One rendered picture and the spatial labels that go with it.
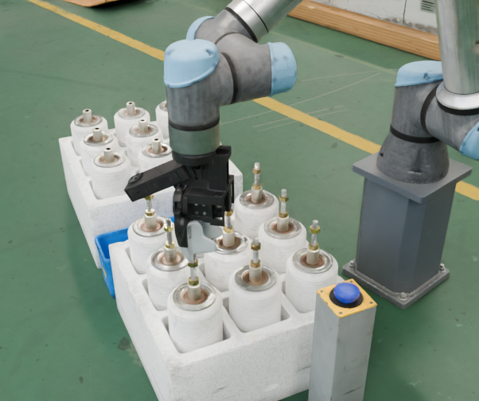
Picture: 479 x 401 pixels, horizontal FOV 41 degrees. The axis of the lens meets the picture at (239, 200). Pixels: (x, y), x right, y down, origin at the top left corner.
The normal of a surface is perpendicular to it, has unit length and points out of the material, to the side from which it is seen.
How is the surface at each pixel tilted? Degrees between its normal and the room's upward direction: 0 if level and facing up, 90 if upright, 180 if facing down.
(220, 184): 90
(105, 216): 90
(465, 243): 0
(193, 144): 90
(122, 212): 90
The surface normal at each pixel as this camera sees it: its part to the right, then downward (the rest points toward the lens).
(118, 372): 0.00, -0.84
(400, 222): -0.75, 0.36
